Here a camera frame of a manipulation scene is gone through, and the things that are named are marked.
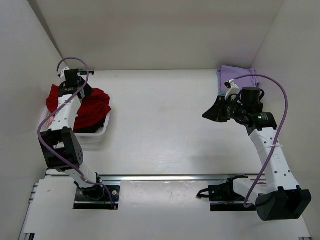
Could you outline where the folded lavender t shirt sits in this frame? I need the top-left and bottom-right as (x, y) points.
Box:
(217, 65), (260, 93)

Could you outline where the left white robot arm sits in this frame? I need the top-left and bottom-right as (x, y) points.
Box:
(39, 67), (106, 201)

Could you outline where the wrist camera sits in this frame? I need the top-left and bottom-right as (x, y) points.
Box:
(57, 66), (70, 79)
(224, 79), (240, 96)

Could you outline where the white plastic laundry basket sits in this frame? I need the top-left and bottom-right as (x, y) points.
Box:
(39, 106), (111, 151)

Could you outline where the pink t shirt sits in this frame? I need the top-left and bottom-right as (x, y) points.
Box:
(48, 116), (55, 127)

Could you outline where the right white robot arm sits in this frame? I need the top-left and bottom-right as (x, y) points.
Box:
(197, 87), (312, 222)

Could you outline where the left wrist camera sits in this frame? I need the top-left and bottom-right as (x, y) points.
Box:
(57, 66), (70, 79)

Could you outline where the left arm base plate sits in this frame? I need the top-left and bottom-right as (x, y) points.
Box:
(73, 181), (121, 210)

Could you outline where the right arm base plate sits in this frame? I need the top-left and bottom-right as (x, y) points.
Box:
(208, 183), (256, 212)

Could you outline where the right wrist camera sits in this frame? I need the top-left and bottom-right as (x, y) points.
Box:
(224, 79), (240, 96)

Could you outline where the red t shirt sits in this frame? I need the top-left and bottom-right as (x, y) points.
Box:
(46, 84), (112, 133)

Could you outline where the small label sticker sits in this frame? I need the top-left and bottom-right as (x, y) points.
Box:
(79, 70), (95, 76)

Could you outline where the aluminium rail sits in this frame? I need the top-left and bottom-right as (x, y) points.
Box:
(44, 174), (251, 182)

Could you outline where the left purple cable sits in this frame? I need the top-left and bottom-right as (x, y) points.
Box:
(36, 56), (118, 210)

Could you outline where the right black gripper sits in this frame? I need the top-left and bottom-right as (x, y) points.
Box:
(202, 96), (247, 123)

